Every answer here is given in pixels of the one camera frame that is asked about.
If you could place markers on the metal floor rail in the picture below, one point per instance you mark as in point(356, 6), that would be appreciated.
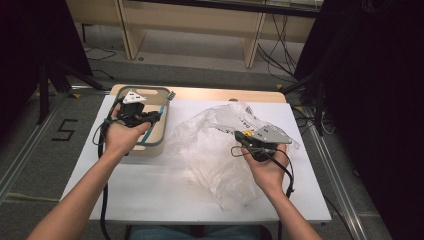
point(30, 146)
point(336, 186)

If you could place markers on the blue toothbrush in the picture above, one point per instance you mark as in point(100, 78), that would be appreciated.
point(163, 107)

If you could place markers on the black tripod stand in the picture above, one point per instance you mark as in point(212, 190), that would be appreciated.
point(318, 100)
point(43, 93)

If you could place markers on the beige basket with grey rim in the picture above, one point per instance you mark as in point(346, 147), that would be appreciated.
point(159, 135)

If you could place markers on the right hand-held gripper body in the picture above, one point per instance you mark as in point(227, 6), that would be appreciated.
point(266, 140)

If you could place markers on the long wooden desk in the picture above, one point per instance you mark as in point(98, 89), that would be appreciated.
point(186, 23)

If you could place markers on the black curtain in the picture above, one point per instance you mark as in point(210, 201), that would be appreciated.
point(373, 100)
point(33, 50)

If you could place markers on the person's left hand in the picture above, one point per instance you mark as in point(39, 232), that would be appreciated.
point(121, 138)

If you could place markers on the clear plastic bag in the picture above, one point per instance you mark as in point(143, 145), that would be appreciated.
point(206, 150)

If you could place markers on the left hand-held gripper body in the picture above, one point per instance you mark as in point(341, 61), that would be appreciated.
point(131, 108)

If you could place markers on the person's right hand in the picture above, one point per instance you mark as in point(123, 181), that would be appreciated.
point(268, 173)

